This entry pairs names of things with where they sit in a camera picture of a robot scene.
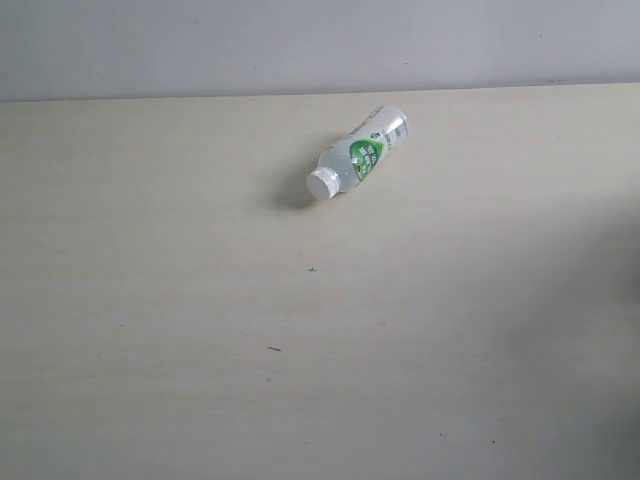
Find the white green label bottle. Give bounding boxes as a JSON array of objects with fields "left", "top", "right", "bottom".
[{"left": 306, "top": 106, "right": 409, "bottom": 200}]

